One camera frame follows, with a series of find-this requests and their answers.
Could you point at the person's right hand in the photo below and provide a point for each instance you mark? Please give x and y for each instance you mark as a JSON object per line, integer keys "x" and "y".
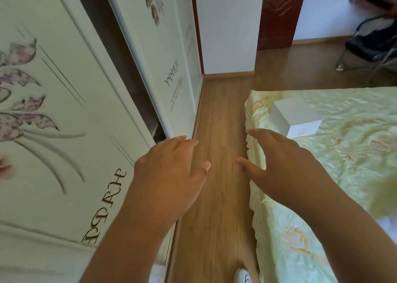
{"x": 288, "y": 171}

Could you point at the person's left hand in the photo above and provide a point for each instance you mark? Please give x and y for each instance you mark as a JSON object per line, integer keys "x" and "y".
{"x": 164, "y": 180}

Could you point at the person's right thumb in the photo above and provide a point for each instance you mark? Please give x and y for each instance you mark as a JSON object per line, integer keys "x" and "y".
{"x": 249, "y": 168}

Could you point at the person's left thumb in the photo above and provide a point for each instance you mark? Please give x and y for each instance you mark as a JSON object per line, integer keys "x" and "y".
{"x": 201, "y": 170}

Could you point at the person's right forearm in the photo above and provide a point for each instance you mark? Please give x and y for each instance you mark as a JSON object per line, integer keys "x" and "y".
{"x": 350, "y": 239}

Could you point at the person's left forearm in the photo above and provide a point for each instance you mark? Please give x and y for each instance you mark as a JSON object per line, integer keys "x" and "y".
{"x": 130, "y": 245}

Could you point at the white cardboard box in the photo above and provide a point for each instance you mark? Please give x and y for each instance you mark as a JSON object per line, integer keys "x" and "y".
{"x": 294, "y": 113}

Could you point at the white shoe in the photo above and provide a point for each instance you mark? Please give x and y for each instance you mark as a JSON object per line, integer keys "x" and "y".
{"x": 242, "y": 276}

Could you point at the narrow white floral wardrobe door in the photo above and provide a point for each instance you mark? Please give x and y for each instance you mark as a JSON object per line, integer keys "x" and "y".
{"x": 167, "y": 44}

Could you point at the large white floral wardrobe door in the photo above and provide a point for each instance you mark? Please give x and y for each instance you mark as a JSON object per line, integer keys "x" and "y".
{"x": 62, "y": 106}

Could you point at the red-brown carved wooden door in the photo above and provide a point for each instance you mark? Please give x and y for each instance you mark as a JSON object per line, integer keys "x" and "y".
{"x": 279, "y": 13}

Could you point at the metal chair with black clothes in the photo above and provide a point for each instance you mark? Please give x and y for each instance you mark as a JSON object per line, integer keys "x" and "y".
{"x": 372, "y": 41}

